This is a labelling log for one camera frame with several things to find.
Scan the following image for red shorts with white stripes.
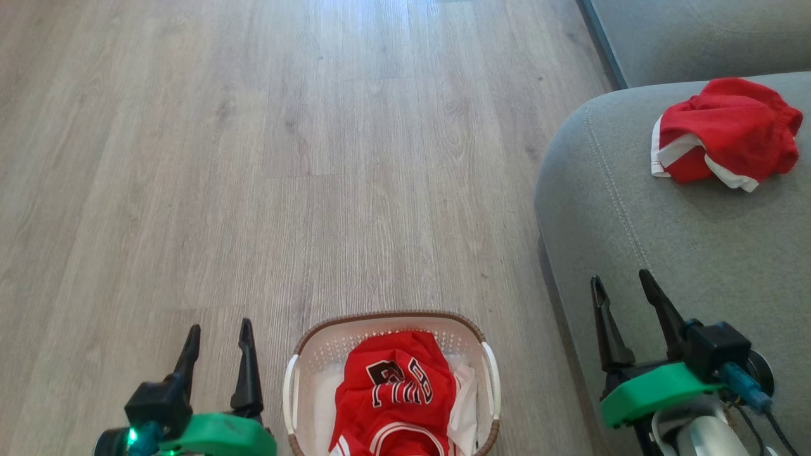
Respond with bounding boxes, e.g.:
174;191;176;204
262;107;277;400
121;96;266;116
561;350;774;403
649;77;804;193

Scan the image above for white garment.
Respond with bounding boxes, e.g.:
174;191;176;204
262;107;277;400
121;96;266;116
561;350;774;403
447;361;479;456

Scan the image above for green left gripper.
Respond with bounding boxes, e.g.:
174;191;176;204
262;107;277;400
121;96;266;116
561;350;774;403
157;318;278;456

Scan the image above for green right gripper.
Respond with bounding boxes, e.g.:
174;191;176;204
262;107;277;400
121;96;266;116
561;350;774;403
590;269;727;430

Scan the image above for grey and yellow sofa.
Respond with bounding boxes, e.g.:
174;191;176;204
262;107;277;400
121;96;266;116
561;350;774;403
533;0;811;456

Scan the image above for white woven-rim laundry basket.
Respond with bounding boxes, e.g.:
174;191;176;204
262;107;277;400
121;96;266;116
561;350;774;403
282;310;502;456

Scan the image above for red basketball jersey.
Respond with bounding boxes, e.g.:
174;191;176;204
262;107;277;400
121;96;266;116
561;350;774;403
328;329;458;456

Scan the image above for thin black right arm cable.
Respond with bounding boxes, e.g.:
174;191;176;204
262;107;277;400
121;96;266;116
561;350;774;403
735;402;800;456

